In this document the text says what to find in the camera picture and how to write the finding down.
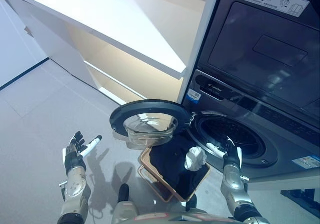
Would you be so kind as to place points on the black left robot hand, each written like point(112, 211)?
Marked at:
point(72, 156)

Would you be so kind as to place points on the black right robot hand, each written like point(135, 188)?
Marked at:
point(231, 153)

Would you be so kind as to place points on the grey front-load washing machine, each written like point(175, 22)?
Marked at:
point(250, 133)

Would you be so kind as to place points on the brown wicker laundry basket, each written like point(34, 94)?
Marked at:
point(172, 179)

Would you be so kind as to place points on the round washing machine door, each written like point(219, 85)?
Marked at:
point(150, 122)

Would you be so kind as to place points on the dark grey washing machine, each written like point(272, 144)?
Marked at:
point(262, 46)

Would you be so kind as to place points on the white crumpled garment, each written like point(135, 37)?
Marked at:
point(195, 159)

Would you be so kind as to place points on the black garment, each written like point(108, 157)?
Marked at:
point(178, 166)

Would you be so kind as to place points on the blue white barcode sticker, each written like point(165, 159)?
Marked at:
point(194, 94)

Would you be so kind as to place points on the blue energy label sticker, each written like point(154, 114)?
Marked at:
point(306, 162)

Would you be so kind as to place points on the silver robot legs and torso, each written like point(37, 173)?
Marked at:
point(152, 209)

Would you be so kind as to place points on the white shelf cabinet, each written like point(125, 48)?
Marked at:
point(105, 36)

